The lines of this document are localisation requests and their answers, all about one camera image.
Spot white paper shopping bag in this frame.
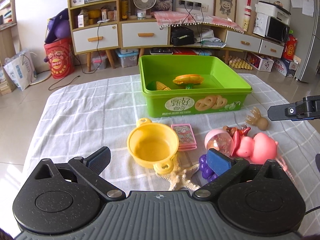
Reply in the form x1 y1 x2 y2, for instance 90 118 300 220
4 49 37 91

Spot black bag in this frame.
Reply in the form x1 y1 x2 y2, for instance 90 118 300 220
170 27 194 46

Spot yellow egg tray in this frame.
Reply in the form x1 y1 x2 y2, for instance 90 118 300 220
222 56 253 70

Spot purple plush toy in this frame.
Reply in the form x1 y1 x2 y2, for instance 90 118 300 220
44 8 71 44

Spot small red figurine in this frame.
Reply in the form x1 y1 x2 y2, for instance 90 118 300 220
222 125 251 137

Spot toy corn cob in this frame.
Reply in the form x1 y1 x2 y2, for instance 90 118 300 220
147 81 170 91

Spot wooden desk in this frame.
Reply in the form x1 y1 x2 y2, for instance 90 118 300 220
1 0 17 96

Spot clear pink capsule ball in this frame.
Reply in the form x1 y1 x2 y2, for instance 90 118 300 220
204 129 234 157

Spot grey refrigerator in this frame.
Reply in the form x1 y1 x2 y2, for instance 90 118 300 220
290 0 319 83

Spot beige starfish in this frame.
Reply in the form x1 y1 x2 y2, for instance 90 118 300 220
156 155 200 192

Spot clear storage bin blue lid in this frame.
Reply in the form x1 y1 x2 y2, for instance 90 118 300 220
116 49 139 68

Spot purple toy grapes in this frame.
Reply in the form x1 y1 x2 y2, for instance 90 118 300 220
199 154 218 183

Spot red snack bucket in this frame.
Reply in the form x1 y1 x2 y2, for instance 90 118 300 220
44 37 74 79

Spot white toy box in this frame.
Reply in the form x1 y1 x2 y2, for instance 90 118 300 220
245 52 274 72

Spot long wooden tv cabinet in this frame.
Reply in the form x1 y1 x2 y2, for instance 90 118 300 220
119 18 284 58

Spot pink pig toy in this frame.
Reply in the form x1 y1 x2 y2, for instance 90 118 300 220
233 127 288 172

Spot green plastic cookie box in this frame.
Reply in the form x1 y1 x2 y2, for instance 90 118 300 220
139 55 252 118

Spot orange toy pumpkin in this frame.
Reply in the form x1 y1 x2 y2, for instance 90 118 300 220
173 74 204 89

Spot framed cartoon girl picture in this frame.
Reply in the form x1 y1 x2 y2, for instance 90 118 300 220
213 0 237 22

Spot pink lace cloth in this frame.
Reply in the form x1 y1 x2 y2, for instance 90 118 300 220
153 11 244 34

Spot black power cable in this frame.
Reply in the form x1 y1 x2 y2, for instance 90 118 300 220
48 74 81 91

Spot white table fan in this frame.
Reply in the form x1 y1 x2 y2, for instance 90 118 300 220
133 0 156 20

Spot grey checked cloth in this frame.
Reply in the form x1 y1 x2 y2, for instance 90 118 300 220
23 73 320 237

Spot pink card box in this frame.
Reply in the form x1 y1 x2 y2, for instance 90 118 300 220
171 124 197 151

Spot yellow toy pot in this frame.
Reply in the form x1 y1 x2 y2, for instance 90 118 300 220
127 118 179 175

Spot brown antler toy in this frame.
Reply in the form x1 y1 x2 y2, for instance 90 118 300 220
245 107 269 131

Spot wooden shelf cabinet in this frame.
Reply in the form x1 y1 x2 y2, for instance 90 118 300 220
68 0 120 72

